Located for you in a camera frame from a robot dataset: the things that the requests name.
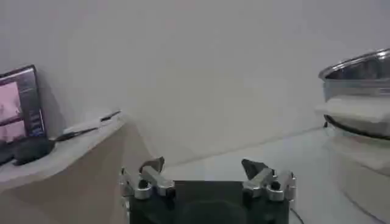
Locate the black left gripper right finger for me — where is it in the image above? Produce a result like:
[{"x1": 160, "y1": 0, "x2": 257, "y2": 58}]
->
[{"x1": 241, "y1": 158, "x2": 297, "y2": 203}]

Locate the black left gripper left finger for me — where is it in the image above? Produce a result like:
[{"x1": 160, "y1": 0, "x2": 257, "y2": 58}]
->
[{"x1": 119, "y1": 156, "x2": 176, "y2": 201}]

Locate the beige desk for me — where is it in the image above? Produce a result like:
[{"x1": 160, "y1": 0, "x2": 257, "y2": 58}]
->
[{"x1": 0, "y1": 111, "x2": 155, "y2": 224}]

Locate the steel steamer with white base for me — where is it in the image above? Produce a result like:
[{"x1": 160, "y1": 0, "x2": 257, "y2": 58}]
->
[{"x1": 314, "y1": 47, "x2": 390, "y2": 224}]

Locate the black computer mouse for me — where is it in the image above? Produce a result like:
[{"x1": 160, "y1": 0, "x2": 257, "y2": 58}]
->
[{"x1": 13, "y1": 136, "x2": 57, "y2": 166}]

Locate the black laptop with lit screen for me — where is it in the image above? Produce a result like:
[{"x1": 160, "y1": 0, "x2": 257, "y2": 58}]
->
[{"x1": 0, "y1": 64, "x2": 47, "y2": 167}]

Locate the black robot wrist cable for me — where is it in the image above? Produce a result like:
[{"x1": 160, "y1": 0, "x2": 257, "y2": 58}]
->
[{"x1": 288, "y1": 207, "x2": 305, "y2": 224}]

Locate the thin black cable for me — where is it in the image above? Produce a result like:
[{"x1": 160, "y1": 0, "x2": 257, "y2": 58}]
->
[{"x1": 49, "y1": 110, "x2": 122, "y2": 142}]

